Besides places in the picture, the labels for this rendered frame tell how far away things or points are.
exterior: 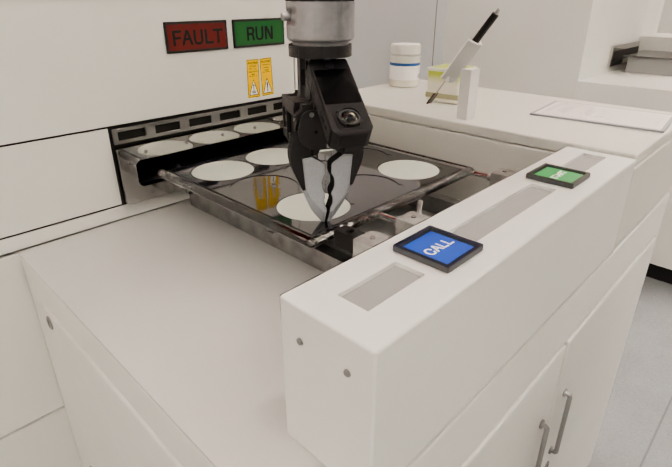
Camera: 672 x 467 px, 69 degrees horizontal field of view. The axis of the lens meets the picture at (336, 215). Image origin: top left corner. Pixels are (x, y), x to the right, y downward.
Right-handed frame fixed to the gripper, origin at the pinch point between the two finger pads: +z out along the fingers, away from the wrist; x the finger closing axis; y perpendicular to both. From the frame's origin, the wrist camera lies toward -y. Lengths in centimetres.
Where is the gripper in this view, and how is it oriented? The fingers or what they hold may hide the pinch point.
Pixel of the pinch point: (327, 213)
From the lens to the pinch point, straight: 61.4
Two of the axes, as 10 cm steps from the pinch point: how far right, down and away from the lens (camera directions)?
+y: -3.2, -3.9, 8.6
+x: -9.5, 1.3, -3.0
